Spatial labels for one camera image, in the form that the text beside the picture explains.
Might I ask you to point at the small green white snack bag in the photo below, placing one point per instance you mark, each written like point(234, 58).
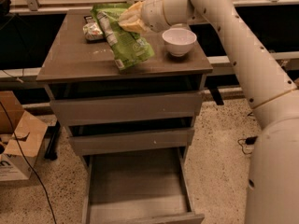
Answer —
point(92, 32)

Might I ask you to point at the grey middle drawer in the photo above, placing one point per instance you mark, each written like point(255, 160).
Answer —
point(122, 142)

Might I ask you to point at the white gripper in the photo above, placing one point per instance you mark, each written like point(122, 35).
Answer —
point(152, 13)

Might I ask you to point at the black table leg right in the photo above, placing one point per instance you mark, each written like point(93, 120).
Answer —
point(214, 91)

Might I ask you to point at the black table leg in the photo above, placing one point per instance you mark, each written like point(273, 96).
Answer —
point(214, 91)
point(51, 140)

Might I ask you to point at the small black packet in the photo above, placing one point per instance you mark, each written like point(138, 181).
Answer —
point(88, 19)

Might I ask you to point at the black power adapter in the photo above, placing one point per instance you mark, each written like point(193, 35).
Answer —
point(250, 140)

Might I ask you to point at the brown cardboard box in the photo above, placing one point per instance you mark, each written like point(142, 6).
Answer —
point(22, 136)

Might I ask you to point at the grey drawer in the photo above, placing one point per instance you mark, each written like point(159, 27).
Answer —
point(77, 112)
point(139, 187)
point(122, 142)

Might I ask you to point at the green rice chip bag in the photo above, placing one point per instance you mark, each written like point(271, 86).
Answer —
point(129, 48)

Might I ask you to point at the black table leg left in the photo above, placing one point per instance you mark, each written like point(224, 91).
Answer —
point(51, 140)

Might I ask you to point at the white ceramic bowl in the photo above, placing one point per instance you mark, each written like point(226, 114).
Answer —
point(179, 41)

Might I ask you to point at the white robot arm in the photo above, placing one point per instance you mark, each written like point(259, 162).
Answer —
point(273, 186)

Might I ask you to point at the grey bottom drawer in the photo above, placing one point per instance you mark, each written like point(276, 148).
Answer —
point(139, 187)

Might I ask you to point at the grey drawer cabinet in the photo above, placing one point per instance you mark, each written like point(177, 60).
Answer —
point(77, 69)

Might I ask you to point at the grey top drawer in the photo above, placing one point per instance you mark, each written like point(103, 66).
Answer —
point(77, 112)

